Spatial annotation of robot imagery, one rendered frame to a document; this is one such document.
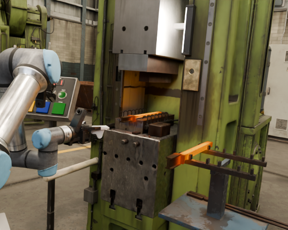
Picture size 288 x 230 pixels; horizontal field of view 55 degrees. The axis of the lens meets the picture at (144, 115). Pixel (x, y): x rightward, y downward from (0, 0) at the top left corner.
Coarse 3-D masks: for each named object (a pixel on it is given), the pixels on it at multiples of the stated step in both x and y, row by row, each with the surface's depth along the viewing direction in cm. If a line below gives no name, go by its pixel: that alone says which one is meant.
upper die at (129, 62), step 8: (120, 56) 163; (128, 56) 160; (136, 56) 158; (144, 56) 155; (152, 56) 158; (120, 64) 164; (128, 64) 161; (136, 64) 158; (144, 64) 155; (152, 64) 159; (160, 64) 168; (168, 64) 176; (176, 64) 187; (152, 72) 162; (160, 72) 169; (168, 72) 178; (176, 72) 188
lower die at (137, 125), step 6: (138, 114) 191; (162, 114) 190; (120, 120) 168; (138, 120) 161; (144, 120) 161; (156, 120) 173; (162, 120) 180; (120, 126) 168; (126, 126) 166; (132, 126) 164; (138, 126) 161; (144, 132) 163
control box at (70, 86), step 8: (64, 80) 179; (72, 80) 179; (56, 88) 177; (64, 88) 177; (72, 88) 177; (56, 96) 175; (72, 96) 174; (72, 104) 175; (32, 112) 172; (48, 112) 171; (64, 112) 171; (72, 112) 176; (56, 120) 177; (64, 120) 175
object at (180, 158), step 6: (204, 144) 131; (210, 144) 135; (186, 150) 118; (192, 150) 119; (198, 150) 122; (204, 150) 129; (168, 156) 104; (174, 156) 104; (180, 156) 108; (186, 156) 112; (192, 156) 118; (168, 162) 102; (174, 162) 105; (180, 162) 108; (168, 168) 102
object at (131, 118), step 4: (152, 112) 185; (156, 112) 187; (160, 112) 190; (124, 116) 157; (128, 116) 158; (132, 116) 160; (136, 116) 164; (140, 116) 168; (124, 120) 156; (128, 120) 158; (132, 120) 161
